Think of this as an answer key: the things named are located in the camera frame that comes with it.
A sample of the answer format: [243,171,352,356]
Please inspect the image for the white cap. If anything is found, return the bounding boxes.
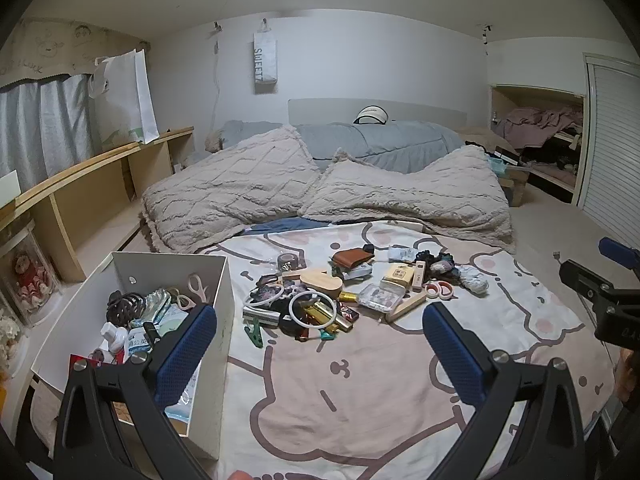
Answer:
[352,106,392,126]

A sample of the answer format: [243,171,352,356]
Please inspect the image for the white hanging wall bag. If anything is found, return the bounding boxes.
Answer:
[252,30,278,96]

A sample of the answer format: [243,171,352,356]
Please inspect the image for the grey headboard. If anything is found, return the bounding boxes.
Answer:
[287,98,468,128]

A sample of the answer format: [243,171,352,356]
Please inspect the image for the brown hair ties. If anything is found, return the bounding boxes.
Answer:
[106,290,146,326]

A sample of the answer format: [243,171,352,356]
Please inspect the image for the white plastic ring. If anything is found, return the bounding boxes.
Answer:
[291,292,337,331]

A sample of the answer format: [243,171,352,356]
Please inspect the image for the gold bar packet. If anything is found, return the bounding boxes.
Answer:
[302,305,351,333]

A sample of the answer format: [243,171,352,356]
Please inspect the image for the white tote bag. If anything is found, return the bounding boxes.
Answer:
[89,49,161,146]

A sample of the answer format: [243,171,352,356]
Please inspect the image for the white teal packet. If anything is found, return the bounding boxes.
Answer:
[127,287,196,351]

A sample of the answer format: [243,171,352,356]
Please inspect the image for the brown leather wallet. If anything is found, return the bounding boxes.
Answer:
[331,248,375,269]

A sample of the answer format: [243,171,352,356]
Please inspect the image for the white louvered door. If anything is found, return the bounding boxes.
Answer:
[575,52,640,251]

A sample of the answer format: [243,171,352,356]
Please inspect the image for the white wall cable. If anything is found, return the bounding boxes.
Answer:
[212,42,224,126]

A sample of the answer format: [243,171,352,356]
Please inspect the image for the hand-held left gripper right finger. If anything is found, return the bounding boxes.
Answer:
[422,302,586,480]

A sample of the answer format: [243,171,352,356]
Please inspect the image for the grey curtain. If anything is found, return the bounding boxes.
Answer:
[0,74,96,196]

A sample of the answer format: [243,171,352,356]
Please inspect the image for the clear plastic case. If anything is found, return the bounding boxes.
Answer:
[357,284,405,316]

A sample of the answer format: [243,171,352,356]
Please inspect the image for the white storage box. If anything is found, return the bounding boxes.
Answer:
[30,251,236,461]

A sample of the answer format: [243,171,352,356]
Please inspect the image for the oval wooden box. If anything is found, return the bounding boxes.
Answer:
[281,268,344,305]

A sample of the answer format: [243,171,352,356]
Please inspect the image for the pile of pink clothes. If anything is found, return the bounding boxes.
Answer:
[500,107,585,148]

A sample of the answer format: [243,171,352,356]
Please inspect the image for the beige printed curtain valance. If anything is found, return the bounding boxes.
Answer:
[0,17,151,91]

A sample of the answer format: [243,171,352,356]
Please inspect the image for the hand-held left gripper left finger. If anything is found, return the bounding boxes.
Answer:
[52,304,218,480]

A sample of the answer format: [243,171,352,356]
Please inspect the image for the yellow cardboard box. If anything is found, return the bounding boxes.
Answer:
[382,262,416,288]

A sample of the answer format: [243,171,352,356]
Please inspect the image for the black round tin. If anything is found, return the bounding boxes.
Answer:
[277,310,311,341]

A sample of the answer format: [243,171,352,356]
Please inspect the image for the wooden shelf unit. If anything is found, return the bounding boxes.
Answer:
[0,126,196,283]

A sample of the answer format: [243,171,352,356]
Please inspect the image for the pink scissors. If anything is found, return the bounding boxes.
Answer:
[186,272,211,306]

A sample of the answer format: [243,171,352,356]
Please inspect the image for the white comb brush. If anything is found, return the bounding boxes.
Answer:
[242,307,281,328]

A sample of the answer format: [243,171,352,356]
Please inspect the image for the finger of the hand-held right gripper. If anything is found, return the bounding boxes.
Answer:
[558,258,618,303]
[599,236,640,267]

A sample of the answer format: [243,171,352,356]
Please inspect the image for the grey pillow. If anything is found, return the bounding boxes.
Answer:
[215,120,466,173]

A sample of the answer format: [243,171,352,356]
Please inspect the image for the small white bottle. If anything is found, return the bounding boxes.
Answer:
[100,322,128,356]

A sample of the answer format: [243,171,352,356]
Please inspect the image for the doll in clear jar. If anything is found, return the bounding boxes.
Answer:
[0,220,63,328]

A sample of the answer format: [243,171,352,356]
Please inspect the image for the person's right hand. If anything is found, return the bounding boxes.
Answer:
[614,347,640,408]

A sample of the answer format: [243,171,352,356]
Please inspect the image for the long wooden block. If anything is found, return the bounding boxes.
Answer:
[385,292,427,323]

